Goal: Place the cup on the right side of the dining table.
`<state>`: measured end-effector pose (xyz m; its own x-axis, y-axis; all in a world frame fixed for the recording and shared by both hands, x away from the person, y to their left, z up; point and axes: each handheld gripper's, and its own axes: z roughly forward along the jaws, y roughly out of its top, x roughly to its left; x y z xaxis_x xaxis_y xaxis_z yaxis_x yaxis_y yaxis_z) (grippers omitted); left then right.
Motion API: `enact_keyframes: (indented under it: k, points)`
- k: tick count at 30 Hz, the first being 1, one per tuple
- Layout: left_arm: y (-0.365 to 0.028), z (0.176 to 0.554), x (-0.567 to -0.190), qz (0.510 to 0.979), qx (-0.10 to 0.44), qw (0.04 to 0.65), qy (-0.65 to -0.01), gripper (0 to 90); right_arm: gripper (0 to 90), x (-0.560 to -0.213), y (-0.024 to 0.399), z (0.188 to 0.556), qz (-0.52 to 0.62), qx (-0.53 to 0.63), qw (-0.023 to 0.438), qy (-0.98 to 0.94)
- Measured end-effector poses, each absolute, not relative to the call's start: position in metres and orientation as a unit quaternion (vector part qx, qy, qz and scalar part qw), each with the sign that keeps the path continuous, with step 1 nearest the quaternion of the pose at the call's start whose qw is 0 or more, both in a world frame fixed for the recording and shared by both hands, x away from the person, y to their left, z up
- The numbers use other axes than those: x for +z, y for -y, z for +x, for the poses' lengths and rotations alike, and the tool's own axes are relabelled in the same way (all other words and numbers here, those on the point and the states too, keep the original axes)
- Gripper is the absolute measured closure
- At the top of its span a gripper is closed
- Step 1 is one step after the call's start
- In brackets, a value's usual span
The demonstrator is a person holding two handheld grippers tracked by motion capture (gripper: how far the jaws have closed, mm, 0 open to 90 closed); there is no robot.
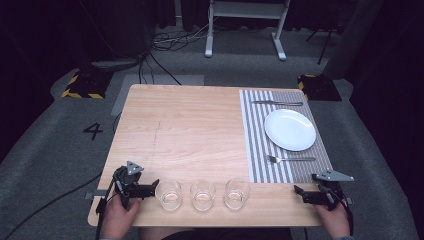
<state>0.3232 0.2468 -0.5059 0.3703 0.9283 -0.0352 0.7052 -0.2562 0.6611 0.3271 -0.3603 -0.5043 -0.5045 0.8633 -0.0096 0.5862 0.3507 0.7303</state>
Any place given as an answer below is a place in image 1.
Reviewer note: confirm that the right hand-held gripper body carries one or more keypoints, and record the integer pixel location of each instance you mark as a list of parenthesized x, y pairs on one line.
[(328, 190)]

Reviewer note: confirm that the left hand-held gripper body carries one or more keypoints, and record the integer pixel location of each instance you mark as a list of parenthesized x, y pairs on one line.
[(128, 181)]

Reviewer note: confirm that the clear drinking glass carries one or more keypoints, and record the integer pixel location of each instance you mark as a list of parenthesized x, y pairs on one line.
[(202, 196), (236, 195), (169, 196)]

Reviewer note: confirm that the person's right hand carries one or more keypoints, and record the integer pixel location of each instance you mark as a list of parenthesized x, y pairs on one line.
[(333, 221)]

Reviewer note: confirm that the person's left hand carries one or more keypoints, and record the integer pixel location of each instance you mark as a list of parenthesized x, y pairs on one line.
[(118, 218)]

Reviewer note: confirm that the silver fork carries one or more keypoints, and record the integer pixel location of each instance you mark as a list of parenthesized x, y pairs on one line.
[(293, 159)]

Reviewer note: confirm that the white plate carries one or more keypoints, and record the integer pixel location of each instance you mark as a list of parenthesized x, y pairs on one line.
[(290, 130)]

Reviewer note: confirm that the grey striped placemat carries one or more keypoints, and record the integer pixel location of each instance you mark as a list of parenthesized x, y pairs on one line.
[(256, 140)]

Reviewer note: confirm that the silver knife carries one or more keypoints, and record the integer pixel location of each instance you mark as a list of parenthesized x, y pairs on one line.
[(276, 103)]

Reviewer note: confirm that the black yellow-striped stand base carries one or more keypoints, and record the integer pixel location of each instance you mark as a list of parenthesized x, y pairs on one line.
[(88, 85), (320, 88)]

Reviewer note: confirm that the black tripod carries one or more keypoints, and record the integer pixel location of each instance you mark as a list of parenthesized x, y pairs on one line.
[(325, 43)]

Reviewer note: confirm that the grey curtain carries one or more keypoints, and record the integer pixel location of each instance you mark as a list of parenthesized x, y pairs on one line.
[(353, 36)]

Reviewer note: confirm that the grey table bracket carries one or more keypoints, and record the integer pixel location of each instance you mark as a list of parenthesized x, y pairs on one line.
[(349, 201), (96, 194)]

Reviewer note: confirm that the white metal stand frame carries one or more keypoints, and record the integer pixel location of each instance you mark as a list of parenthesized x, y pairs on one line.
[(246, 11)]

